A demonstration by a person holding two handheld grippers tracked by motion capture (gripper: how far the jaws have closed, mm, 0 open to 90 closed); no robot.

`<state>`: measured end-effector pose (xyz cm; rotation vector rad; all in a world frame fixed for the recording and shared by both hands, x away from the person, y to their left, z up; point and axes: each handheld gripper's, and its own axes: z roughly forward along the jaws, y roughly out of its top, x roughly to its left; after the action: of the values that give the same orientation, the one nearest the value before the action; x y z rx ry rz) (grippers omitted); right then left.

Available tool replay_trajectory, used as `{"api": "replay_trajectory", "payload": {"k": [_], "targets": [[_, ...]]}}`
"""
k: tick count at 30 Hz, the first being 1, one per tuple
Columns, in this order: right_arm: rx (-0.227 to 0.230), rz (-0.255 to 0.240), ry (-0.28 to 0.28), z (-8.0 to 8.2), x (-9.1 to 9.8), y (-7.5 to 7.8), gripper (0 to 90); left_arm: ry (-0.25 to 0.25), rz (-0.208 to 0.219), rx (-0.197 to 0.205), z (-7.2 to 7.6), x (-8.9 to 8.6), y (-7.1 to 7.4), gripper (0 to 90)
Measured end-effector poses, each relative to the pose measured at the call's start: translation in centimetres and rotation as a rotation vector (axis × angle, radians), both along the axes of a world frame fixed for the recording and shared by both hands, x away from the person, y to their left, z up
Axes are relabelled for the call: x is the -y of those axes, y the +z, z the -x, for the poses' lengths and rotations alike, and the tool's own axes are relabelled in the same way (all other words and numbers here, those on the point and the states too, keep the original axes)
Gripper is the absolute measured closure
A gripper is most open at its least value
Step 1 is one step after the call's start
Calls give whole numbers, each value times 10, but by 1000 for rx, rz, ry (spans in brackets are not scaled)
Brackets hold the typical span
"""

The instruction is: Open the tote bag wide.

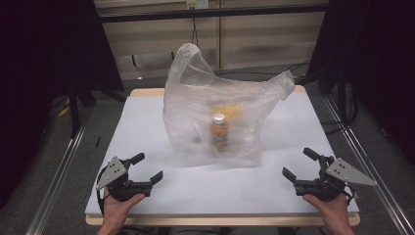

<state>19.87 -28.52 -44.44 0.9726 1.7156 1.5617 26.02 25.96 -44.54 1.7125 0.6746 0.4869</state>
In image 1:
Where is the translucent plastic bag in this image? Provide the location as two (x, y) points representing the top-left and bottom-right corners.
(162, 42), (297, 169)

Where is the black floor cable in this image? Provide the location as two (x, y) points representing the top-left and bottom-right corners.
(319, 97), (359, 137)

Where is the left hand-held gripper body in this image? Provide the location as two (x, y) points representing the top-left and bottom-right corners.
(96, 156), (153, 203)

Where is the black curtain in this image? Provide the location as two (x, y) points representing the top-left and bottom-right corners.
(0, 0), (125, 210)
(304, 0), (415, 165)

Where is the yellow item in bag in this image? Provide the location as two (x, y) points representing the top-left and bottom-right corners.
(211, 103), (243, 119)

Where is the person's left hand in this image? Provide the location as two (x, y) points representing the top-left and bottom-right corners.
(99, 188), (147, 230)

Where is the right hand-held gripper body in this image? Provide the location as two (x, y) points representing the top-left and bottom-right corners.
(294, 155), (379, 202)

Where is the metal floor rail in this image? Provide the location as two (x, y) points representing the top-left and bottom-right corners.
(24, 112), (91, 235)
(322, 93), (415, 235)

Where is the black hanging cable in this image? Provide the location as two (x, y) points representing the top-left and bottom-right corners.
(191, 17), (200, 47)

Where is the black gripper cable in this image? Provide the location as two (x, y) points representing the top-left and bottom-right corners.
(342, 183), (357, 206)
(96, 186), (106, 217)

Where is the orange bottle with white cap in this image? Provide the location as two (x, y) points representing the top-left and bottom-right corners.
(209, 113), (231, 154)

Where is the black horizontal bar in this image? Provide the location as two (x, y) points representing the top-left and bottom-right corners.
(98, 3), (330, 24)

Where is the person's right hand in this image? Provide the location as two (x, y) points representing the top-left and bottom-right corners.
(302, 193), (353, 230)

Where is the wooden table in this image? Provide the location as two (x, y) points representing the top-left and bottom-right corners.
(84, 85), (362, 227)

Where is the white wall outlet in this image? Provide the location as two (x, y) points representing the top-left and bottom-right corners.
(185, 0), (210, 11)

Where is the white table mat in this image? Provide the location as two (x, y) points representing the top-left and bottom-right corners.
(84, 90), (360, 216)

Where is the black stand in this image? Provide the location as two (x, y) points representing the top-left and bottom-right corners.
(67, 77), (97, 139)
(317, 63), (358, 126)

